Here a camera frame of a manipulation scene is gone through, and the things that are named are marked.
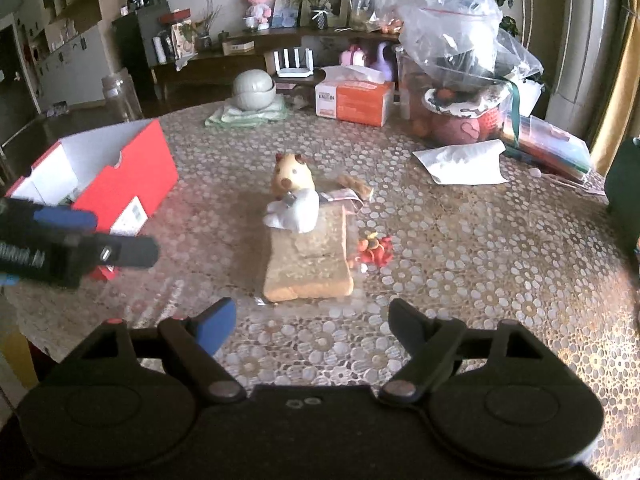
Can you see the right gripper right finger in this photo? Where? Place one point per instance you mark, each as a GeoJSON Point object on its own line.
{"type": "Point", "coordinates": [414, 330]}

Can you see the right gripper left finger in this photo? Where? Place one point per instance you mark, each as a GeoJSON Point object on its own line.
{"type": "Point", "coordinates": [212, 327]}

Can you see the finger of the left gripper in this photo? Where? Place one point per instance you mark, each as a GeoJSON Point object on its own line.
{"type": "Point", "coordinates": [66, 218]}
{"type": "Point", "coordinates": [121, 251]}

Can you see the red dragon keychain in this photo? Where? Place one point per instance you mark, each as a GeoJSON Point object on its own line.
{"type": "Point", "coordinates": [373, 249]}

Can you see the pink white small box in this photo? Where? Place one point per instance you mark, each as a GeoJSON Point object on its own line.
{"type": "Point", "coordinates": [342, 195]}

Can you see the red white cardboard box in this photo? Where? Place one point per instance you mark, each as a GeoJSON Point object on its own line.
{"type": "Point", "coordinates": [121, 173]}

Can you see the clear plastic jar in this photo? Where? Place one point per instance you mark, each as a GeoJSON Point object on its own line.
{"type": "Point", "coordinates": [121, 97]}

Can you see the wrapped biscuit snack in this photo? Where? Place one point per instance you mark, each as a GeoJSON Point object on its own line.
{"type": "Point", "coordinates": [361, 188]}

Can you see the green folded cloth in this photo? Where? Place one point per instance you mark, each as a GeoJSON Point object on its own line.
{"type": "Point", "coordinates": [227, 115]}

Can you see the white paper sheet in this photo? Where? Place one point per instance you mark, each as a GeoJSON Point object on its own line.
{"type": "Point", "coordinates": [464, 164]}

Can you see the black tall shelf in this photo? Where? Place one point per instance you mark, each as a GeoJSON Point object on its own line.
{"type": "Point", "coordinates": [134, 33]}

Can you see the green ceramic bowls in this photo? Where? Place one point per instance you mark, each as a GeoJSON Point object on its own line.
{"type": "Point", "coordinates": [253, 90]}

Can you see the pink round pouch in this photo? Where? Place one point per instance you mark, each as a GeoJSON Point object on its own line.
{"type": "Point", "coordinates": [450, 130]}

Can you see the stack of colourful books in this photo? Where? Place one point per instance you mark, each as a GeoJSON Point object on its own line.
{"type": "Point", "coordinates": [541, 143]}

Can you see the wooden tv cabinet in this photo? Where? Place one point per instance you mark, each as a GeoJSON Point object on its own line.
{"type": "Point", "coordinates": [213, 68]}

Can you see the white router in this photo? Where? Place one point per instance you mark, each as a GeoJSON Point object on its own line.
{"type": "Point", "coordinates": [293, 62]}

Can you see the orange tissue box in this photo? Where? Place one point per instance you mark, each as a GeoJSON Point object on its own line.
{"type": "Point", "coordinates": [354, 93]}

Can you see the pink bear plush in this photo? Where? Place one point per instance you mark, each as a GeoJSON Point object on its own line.
{"type": "Point", "coordinates": [257, 15]}

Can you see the purple vase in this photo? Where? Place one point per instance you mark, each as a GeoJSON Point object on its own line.
{"type": "Point", "coordinates": [385, 61]}

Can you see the yellow curtain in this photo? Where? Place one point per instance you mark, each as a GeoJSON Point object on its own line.
{"type": "Point", "coordinates": [623, 94]}

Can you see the pink small backpack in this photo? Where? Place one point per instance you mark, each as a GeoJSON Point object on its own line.
{"type": "Point", "coordinates": [354, 55]}

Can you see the large clear plastic bag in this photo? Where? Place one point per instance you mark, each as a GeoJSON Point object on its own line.
{"type": "Point", "coordinates": [454, 59]}

